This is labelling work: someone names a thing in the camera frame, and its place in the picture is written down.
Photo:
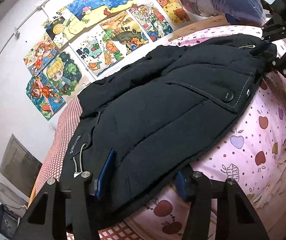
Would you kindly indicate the black puffer jacket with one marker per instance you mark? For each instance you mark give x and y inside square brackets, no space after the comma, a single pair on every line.
[158,110]

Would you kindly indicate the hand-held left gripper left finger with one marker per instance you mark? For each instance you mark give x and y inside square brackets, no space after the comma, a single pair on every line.
[105,177]

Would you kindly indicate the pink apple print quilt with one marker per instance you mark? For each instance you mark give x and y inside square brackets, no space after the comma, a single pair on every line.
[255,135]

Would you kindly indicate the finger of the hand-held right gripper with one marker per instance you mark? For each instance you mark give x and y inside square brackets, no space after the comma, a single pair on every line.
[260,48]
[234,18]

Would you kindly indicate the white wall socket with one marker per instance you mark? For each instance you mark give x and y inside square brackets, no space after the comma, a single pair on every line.
[52,128]

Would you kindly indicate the orange dress girl drawing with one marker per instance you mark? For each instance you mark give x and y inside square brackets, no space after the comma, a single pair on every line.
[39,55]

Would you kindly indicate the city buildings drawing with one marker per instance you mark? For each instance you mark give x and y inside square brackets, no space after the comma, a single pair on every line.
[150,21]

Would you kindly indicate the flying girl drawing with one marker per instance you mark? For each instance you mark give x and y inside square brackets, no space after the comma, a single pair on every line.
[44,97]

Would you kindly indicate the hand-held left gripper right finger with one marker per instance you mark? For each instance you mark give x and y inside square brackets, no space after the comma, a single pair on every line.
[181,186]

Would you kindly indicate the red checked blanket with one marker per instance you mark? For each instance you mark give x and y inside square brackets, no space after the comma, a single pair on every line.
[58,140]

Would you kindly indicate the blond figure drawing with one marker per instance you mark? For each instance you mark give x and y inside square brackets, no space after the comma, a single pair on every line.
[64,76]

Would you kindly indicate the orange slices turtle drawing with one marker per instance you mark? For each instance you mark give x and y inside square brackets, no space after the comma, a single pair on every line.
[96,50]

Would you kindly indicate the grey wall panel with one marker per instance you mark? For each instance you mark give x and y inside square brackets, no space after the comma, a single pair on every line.
[20,165]

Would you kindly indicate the grey electric fan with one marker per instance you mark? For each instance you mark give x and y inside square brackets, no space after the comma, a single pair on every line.
[8,196]

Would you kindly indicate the yellow bear drawing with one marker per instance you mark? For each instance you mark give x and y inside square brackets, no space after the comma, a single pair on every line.
[171,8]

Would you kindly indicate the pineapple drawing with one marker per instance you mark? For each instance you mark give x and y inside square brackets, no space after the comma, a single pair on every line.
[60,26]

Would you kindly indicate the dinosaur landscape drawing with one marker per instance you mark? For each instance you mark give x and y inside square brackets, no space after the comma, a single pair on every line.
[124,31]

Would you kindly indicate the fish seabed drawing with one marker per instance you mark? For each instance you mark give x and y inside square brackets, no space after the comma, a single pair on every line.
[86,6]

